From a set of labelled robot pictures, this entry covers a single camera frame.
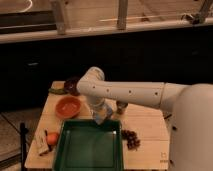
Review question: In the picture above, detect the purple grape bunch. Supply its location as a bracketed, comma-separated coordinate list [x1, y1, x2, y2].
[122, 130, 140, 150]

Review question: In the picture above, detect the beige boxed item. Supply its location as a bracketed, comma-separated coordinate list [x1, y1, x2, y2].
[35, 130, 49, 156]

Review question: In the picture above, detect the green plastic tray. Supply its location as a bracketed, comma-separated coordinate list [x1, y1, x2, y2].
[52, 119, 124, 171]

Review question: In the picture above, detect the dark maroon bowl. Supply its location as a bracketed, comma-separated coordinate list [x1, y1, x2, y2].
[64, 77, 80, 96]

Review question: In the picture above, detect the green cucumber toy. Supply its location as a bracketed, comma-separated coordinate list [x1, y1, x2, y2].
[48, 88, 66, 95]

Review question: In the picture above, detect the orange fruit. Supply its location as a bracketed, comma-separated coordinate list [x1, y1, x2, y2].
[46, 132, 59, 145]

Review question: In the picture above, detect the black chair frame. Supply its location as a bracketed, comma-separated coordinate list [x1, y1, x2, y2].
[20, 122, 28, 171]

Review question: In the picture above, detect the orange bowl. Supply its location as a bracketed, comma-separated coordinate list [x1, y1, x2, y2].
[55, 96, 81, 119]

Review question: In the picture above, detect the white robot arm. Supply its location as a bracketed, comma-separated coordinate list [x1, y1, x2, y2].
[77, 67, 213, 171]

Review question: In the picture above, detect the blue sponge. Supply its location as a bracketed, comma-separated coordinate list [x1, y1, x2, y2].
[95, 105, 114, 126]

